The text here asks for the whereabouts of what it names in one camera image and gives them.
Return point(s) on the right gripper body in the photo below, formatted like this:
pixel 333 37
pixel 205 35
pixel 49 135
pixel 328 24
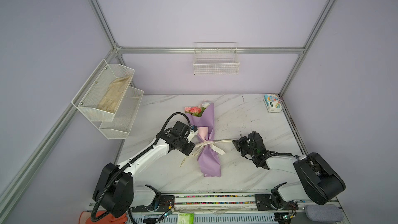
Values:
pixel 252 152

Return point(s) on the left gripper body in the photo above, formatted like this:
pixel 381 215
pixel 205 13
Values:
pixel 184 147

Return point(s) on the cream printed ribbon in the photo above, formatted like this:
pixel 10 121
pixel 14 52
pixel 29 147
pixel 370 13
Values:
pixel 200 147

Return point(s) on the pink purple wrapping paper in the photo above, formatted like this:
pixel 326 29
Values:
pixel 203 117

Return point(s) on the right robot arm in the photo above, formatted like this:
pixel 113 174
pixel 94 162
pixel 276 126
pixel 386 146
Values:
pixel 318 182

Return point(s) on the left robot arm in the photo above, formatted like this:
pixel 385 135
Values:
pixel 115 192

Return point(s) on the tissue pack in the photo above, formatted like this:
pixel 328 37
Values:
pixel 273 103

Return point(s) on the lower white mesh shelf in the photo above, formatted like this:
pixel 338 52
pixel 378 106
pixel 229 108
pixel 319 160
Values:
pixel 122 124

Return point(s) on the white mesh shelf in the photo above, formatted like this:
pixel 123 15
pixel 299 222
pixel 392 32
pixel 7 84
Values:
pixel 101 96
pixel 122 124

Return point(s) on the beige cloth in shelf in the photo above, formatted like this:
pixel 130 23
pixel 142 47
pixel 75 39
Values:
pixel 114 94

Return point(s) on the green label box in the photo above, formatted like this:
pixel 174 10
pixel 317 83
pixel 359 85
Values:
pixel 185 218

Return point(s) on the upper white mesh shelf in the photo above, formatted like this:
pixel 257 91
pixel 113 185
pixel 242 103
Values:
pixel 101 96

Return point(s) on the grey sponge pad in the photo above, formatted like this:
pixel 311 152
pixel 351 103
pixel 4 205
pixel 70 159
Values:
pixel 324 213

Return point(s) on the orange rubber glove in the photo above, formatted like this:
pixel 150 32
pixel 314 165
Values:
pixel 85 218

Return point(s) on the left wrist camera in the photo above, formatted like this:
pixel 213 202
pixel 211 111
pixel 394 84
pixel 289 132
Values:
pixel 192 133

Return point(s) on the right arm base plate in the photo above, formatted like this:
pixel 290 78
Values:
pixel 272 202

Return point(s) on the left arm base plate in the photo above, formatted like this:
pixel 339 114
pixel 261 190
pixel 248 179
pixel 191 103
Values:
pixel 164 203

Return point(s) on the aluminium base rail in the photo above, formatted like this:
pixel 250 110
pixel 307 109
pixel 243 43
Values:
pixel 227 208

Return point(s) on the white wire wall basket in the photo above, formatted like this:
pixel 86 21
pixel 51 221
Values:
pixel 215 58

